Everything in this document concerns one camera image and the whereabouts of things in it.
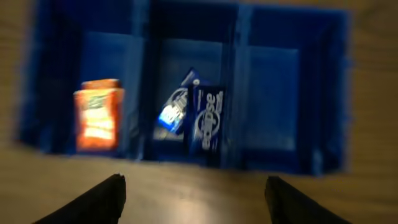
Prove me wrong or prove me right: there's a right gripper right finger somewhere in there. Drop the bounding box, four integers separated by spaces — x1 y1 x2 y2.
264 176 352 224

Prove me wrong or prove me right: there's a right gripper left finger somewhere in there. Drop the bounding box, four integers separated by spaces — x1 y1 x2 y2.
32 174 127 224

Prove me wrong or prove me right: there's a blue candy pack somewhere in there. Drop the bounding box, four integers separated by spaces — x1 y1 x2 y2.
155 67 201 138
188 85 226 153

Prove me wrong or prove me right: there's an orange candy box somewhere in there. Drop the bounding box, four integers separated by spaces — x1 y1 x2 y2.
81 78 121 90
73 88 125 152

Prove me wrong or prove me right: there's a blue tray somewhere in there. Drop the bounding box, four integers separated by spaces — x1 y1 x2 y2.
17 0 352 175

